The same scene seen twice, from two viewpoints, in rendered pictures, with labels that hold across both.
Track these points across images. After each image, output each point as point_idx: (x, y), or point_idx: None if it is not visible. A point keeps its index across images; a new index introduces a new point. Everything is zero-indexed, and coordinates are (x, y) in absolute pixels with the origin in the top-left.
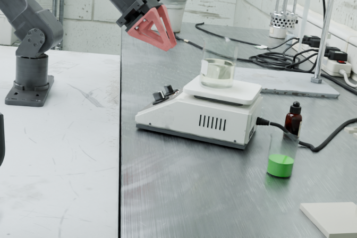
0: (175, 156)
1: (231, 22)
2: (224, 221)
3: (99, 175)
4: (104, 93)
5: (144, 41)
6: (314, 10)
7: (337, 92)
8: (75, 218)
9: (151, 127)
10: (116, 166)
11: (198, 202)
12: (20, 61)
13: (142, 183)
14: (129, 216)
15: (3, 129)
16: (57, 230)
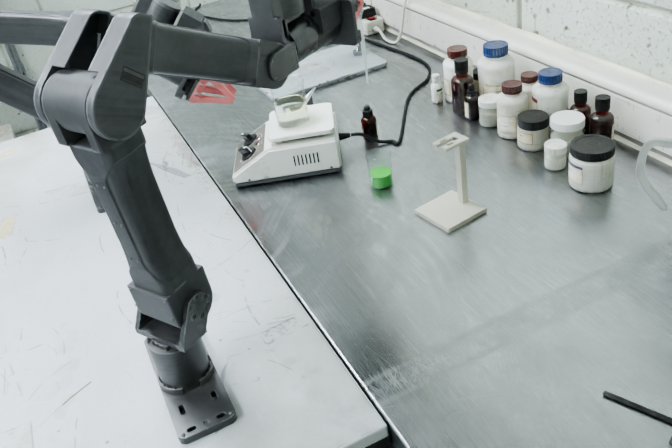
0: (291, 205)
1: None
2: (368, 252)
3: (244, 253)
4: (177, 156)
5: (208, 102)
6: None
7: (384, 59)
8: (257, 303)
9: (251, 182)
10: (251, 237)
11: (338, 243)
12: None
13: (284, 245)
14: (296, 281)
15: (206, 275)
16: (253, 320)
